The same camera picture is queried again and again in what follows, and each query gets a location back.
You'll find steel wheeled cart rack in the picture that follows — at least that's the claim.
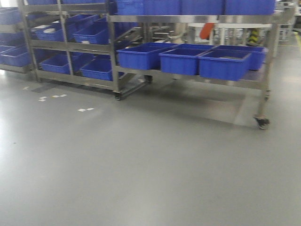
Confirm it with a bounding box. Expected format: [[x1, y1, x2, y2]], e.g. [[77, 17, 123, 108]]
[[109, 8, 294, 118]]

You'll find blue bin front left cart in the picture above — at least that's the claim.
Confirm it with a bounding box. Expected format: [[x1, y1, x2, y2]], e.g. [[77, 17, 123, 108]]
[[117, 42, 177, 70]]

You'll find blue bin cart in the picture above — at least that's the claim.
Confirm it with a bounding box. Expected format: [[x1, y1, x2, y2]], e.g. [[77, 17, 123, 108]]
[[159, 44, 214, 76], [117, 42, 177, 70], [214, 45, 268, 71], [198, 50, 251, 81]]

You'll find blue bin front middle cart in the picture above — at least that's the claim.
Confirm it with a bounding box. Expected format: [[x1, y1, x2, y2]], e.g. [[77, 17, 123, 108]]
[[159, 44, 214, 76]]

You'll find blue bin front right cart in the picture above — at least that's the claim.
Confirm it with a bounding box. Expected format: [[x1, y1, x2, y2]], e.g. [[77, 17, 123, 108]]
[[198, 50, 251, 81]]

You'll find steel rack with tilted bins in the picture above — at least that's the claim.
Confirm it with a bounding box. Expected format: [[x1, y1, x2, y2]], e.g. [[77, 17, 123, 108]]
[[17, 0, 153, 100]]

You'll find black caster wheel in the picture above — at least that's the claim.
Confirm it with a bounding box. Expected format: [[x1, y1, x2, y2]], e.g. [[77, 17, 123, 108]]
[[254, 117, 270, 130]]

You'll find blue bin rear right cart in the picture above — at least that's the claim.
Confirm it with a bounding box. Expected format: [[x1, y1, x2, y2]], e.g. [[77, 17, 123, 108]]
[[214, 45, 268, 71]]

